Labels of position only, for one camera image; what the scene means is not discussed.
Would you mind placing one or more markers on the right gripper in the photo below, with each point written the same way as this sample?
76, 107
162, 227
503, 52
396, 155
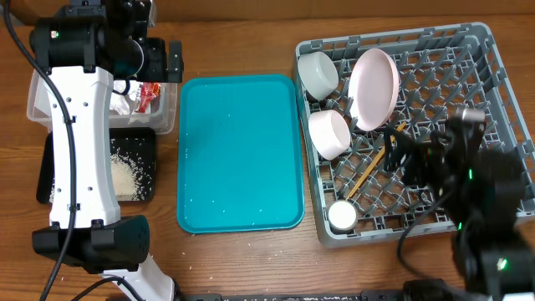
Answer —
419, 154

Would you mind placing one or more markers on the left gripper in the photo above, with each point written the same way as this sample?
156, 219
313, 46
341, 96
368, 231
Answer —
157, 71

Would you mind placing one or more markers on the wooden chopstick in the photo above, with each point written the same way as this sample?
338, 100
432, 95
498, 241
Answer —
366, 173
399, 128

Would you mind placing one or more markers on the large pink plate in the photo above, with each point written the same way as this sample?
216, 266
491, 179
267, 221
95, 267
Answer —
373, 87

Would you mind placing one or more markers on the white cup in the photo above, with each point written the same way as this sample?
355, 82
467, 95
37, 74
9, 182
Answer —
342, 216

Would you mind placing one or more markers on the grey bowl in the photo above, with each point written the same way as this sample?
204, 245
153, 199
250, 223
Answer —
318, 74

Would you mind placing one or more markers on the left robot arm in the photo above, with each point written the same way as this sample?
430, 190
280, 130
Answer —
79, 53

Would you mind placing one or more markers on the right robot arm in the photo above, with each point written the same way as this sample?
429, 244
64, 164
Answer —
480, 190

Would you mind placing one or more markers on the grey dishwasher rack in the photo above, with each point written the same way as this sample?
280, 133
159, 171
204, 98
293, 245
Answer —
441, 69

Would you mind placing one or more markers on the red snack wrapper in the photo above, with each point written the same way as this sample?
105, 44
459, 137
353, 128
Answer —
145, 95

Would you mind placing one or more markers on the crumpled white tissue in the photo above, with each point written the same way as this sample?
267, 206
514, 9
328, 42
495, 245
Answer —
124, 97

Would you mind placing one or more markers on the clear plastic bin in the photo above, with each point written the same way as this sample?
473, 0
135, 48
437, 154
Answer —
159, 114

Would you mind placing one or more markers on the black tray bin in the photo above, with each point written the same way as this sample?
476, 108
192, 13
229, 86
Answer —
45, 188

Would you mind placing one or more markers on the teal plastic tray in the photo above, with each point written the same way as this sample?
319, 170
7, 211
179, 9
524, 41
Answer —
239, 161

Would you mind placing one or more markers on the rice pile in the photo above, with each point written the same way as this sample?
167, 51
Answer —
133, 170

